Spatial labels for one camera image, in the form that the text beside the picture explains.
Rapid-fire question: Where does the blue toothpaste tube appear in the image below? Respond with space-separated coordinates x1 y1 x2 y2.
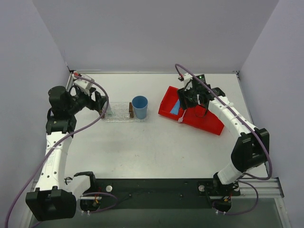
170 99 180 115

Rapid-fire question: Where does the white toothpaste tube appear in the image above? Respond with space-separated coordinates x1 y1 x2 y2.
105 101 113 115

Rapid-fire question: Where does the white pink toothbrush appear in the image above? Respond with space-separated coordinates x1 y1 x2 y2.
178 109 187 123

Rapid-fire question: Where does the clear acrylic rack plate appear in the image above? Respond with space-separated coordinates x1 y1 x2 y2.
104 102 130 121

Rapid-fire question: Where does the blue plastic cup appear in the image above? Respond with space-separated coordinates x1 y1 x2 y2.
132 95 148 119

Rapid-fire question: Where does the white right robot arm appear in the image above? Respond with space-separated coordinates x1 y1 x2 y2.
177 74 269 186

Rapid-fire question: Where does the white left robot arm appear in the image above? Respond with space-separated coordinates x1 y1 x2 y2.
25 85 107 222

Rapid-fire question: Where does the clear textured acrylic tray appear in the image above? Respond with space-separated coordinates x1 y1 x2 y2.
102 102 150 123

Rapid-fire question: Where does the red plastic bin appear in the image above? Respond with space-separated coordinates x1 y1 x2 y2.
158 86 224 135

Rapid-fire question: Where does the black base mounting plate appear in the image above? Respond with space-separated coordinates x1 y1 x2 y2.
79 178 240 213

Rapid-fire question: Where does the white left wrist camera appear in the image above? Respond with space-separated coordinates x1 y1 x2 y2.
72 72 94 95

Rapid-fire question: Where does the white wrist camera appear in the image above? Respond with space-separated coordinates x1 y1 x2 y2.
178 73 193 90
72 72 94 95

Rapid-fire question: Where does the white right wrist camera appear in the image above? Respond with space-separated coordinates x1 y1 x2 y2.
178 73 193 90

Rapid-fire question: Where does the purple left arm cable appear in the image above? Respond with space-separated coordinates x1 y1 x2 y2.
4 82 119 228

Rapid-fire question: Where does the aluminium front rail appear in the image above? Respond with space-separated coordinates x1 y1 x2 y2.
26 174 284 202

